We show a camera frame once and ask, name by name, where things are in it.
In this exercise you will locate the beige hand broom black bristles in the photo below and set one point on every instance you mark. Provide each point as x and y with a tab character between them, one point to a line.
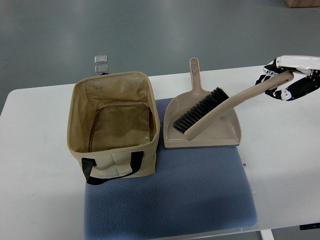
220	110

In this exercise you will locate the yellow fabric bag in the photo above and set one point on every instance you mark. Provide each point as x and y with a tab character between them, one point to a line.
113	127

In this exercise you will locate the wooden box corner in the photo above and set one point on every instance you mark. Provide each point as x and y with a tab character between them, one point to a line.
302	3

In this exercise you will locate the beige plastic dustpan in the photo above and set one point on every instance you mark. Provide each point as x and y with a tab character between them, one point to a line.
225	132

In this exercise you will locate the blue textured mat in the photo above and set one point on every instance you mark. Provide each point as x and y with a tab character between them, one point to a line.
193	190

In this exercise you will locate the lower metal floor plate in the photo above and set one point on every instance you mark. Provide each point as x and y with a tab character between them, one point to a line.
101	69

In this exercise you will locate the metal floor plate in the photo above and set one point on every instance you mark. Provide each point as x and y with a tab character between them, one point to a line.
100	59
101	69

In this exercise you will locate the upper metal floor plate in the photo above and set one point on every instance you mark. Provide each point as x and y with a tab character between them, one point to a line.
100	59

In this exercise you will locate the black table edge bracket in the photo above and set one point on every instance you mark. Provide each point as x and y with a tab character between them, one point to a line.
311	226

